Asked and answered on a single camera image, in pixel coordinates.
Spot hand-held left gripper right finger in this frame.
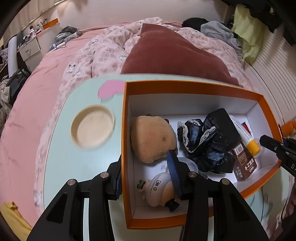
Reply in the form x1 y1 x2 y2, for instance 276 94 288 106
166 150 270 241

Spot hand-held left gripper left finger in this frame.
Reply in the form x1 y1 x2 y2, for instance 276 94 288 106
26 160 123 241

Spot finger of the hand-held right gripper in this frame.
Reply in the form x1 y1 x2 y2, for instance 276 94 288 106
259 135 287 160

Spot round cream toy figure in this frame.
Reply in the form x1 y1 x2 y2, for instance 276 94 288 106
138 173 183 212

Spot white tube with yellow cap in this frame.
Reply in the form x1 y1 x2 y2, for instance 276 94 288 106
229 115 262 157

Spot brown drink carton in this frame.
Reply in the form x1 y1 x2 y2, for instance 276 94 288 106
228 142 258 182

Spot tan capybara plush toy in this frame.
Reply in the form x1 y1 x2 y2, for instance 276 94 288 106
131 114 178 164

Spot black lace-trimmed pouch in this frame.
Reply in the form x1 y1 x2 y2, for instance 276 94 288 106
177 108 242 174

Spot orange cardboard box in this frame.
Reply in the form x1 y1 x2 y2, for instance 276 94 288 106
120 80 284 230

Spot orange bottle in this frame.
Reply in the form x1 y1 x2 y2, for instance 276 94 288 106
279 120 296 138

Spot small red packet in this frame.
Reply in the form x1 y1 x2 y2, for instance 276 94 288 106
240 122 252 135

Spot mint cartoon lap desk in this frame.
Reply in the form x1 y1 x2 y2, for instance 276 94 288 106
43 74 296 241

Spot white slatted panel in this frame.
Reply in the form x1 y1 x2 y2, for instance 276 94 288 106
243 23 296 126

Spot yellow carrot-print cloth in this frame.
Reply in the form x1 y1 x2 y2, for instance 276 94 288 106
0 202 33 237

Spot lime green hanging cloth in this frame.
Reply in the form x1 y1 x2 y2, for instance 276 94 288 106
231 5 270 63

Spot pink bed sheet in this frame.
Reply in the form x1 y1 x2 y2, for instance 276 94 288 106
0 28 102 230

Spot maroon pillow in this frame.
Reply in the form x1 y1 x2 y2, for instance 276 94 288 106
120 23 242 87

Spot grey clothing pile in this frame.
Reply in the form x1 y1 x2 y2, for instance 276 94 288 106
200 21 243 58

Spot pink floral quilt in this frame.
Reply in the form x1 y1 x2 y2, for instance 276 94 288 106
33 20 245 209

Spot black hanging clothes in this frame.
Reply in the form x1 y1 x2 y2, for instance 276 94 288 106
220 0 285 33

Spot black clothing pile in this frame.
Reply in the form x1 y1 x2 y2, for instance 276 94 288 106
182 17 210 29

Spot striped grey clothes pile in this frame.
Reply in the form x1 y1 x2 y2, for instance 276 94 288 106
49 26 84 50

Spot white nightstand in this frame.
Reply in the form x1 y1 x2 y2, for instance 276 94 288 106
18 37 42 62

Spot small orange shelf box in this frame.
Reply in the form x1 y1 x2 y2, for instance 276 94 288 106
43 18 58 30

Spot black cable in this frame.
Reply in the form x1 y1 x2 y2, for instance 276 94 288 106
260 186 265 224

